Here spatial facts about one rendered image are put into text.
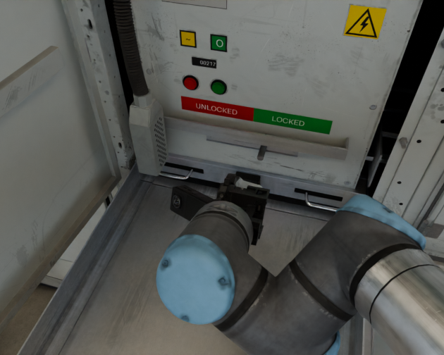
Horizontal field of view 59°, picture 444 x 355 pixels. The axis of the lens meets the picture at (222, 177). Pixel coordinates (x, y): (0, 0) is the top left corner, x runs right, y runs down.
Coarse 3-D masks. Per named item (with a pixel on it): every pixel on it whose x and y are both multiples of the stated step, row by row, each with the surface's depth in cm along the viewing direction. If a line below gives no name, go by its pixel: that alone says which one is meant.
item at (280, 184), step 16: (176, 160) 98; (192, 160) 97; (192, 176) 100; (208, 176) 99; (224, 176) 97; (272, 176) 93; (288, 176) 93; (272, 192) 97; (288, 192) 95; (304, 192) 94; (320, 192) 92; (336, 192) 91; (352, 192) 89
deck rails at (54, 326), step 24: (120, 192) 92; (144, 192) 99; (120, 216) 94; (96, 240) 85; (120, 240) 89; (96, 264) 85; (72, 288) 79; (48, 312) 72; (72, 312) 78; (48, 336) 74; (360, 336) 70
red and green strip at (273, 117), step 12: (192, 108) 86; (204, 108) 85; (216, 108) 84; (228, 108) 84; (240, 108) 83; (252, 108) 82; (252, 120) 84; (264, 120) 83; (276, 120) 82; (288, 120) 82; (300, 120) 81; (312, 120) 80; (324, 120) 79; (324, 132) 81
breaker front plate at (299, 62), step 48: (144, 0) 72; (240, 0) 67; (288, 0) 65; (336, 0) 63; (384, 0) 61; (144, 48) 79; (192, 48) 76; (240, 48) 73; (288, 48) 71; (336, 48) 68; (384, 48) 66; (192, 96) 84; (240, 96) 81; (288, 96) 78; (336, 96) 75; (384, 96) 72; (192, 144) 94; (240, 144) 90; (336, 144) 83
